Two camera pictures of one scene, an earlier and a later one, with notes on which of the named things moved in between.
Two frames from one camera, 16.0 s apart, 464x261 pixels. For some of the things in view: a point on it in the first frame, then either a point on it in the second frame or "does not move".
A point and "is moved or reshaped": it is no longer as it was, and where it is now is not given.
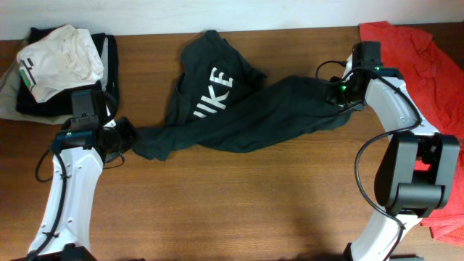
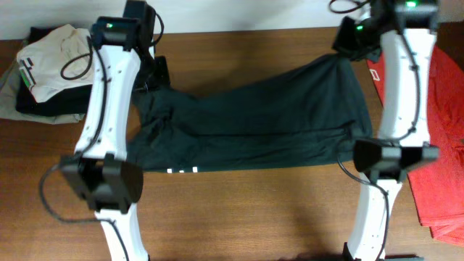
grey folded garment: x=8 y=101 does not move
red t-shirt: x=436 y=83 does not move
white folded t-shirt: x=64 y=59 does not move
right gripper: x=333 y=95 -> x=341 y=43
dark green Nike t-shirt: x=224 y=103 is moved or reshaped
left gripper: x=130 y=130 -> x=163 y=78
